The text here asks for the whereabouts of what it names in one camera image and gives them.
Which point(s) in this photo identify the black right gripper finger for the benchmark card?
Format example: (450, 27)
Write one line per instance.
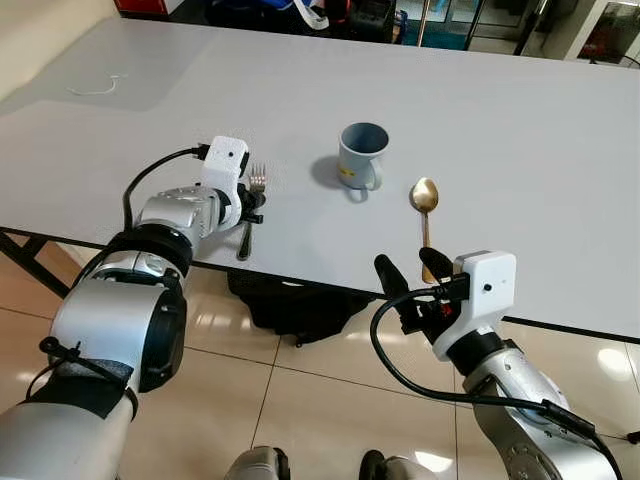
(392, 275)
(438, 266)

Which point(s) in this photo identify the silver metal fork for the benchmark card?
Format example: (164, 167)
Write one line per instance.
(257, 180)

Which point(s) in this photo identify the golden metal spoon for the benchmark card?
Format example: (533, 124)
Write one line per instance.
(424, 195)

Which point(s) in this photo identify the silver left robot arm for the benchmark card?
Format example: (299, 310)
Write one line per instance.
(110, 320)

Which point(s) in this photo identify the black bag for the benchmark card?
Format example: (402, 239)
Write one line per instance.
(300, 310)

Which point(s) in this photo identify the grey-blue ceramic mug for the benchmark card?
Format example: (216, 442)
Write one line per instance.
(358, 160)

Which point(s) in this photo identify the robot right leg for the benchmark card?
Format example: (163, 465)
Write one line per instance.
(400, 468)

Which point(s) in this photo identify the robot leg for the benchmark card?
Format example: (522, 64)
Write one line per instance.
(258, 466)
(400, 468)

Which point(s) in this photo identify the black metal table leg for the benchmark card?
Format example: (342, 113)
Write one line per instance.
(40, 262)

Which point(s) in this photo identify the red and white box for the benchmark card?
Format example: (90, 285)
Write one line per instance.
(145, 5)

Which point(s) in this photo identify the robot left leg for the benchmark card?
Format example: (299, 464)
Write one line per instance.
(258, 466)

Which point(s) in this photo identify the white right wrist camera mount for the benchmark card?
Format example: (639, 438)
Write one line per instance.
(485, 285)

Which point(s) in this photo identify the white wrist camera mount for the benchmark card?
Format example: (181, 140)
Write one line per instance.
(485, 285)
(225, 160)

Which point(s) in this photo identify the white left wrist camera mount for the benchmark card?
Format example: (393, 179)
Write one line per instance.
(225, 160)

